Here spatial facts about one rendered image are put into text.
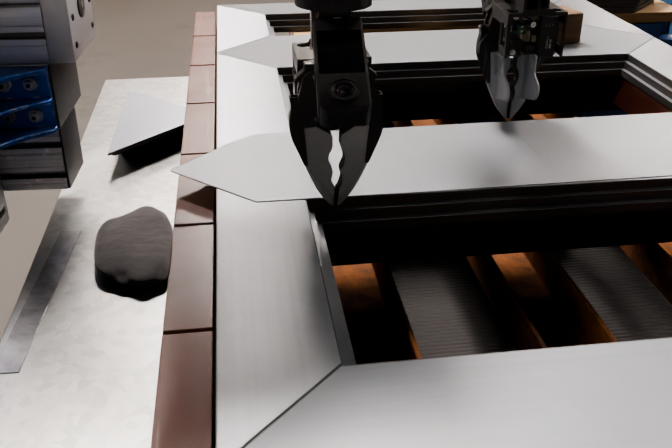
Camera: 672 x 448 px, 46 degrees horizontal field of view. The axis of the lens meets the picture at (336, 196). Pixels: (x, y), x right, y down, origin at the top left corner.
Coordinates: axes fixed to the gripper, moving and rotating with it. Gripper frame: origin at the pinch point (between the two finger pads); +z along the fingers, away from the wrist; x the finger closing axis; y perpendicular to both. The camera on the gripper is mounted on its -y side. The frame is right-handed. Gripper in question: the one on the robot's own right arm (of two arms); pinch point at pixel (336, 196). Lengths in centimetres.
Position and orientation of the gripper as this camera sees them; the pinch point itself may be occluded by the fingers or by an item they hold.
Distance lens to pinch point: 78.9
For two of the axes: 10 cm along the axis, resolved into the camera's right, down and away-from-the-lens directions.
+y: -1.3, -4.4, 8.9
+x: -9.9, 0.6, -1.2
